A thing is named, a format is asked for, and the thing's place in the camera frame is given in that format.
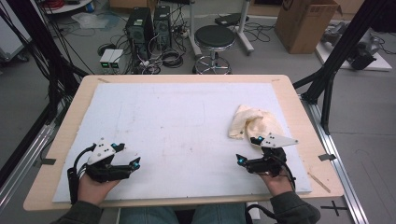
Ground tangle of floor cables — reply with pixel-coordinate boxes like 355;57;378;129
132;27;190;76

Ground white round table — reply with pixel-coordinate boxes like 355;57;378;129
42;0;94;15

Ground cream printed towel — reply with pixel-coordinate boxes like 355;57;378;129
227;104;286;142

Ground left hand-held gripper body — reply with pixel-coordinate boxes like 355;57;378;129
85;137;134;184

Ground black flat device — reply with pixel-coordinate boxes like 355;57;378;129
214;12;250;28

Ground white desk leg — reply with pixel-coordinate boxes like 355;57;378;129
237;0;255;56

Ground left hand-held gripper black cable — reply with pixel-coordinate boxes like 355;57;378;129
66;142;98;205

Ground clear plastic sheet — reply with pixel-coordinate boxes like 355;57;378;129
70;11;110;31

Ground slim black computer tower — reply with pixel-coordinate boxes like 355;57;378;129
152;5;173;49

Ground person's left hand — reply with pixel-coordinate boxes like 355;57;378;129
77;173;121;206

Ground aluminium rail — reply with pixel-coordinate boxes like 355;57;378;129
0;123;58;213
299;93;371;224

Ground coiled black cable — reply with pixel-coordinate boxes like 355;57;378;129
96;42;117;58

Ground black round stool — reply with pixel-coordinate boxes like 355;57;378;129
192;24;237;76

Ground hand-held gripper black cable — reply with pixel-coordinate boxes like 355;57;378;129
66;142;98;205
245;157;298;224

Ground thin wooden stick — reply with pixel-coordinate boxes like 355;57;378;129
307;172;332;194

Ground white power strip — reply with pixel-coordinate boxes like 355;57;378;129
247;201;262;222

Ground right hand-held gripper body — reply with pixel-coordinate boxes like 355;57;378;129
246;132;299;178

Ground right hand-held gripper black cable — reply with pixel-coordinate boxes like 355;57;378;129
245;157;298;224

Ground large black computer tower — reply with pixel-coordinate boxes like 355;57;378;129
124;6;155;61

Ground grey cabinet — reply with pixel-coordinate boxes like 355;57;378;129
0;17;33;63

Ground person's blue jeans legs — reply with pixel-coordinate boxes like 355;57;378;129
119;203;248;224

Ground black and grey machine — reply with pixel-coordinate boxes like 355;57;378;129
320;21;383;71

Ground brown cardboard box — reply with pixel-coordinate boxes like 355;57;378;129
273;0;344;55

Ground loose black floor cables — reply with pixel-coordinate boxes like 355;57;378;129
244;21;276;44

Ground black frame post with cables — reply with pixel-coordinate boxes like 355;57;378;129
0;0;89;126

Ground white floor platform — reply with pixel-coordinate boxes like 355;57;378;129
315;40;393;73

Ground person's right hand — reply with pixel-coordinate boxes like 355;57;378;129
259;167;296;198

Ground small white power box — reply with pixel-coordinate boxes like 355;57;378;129
99;48;115;71
108;49;125;70

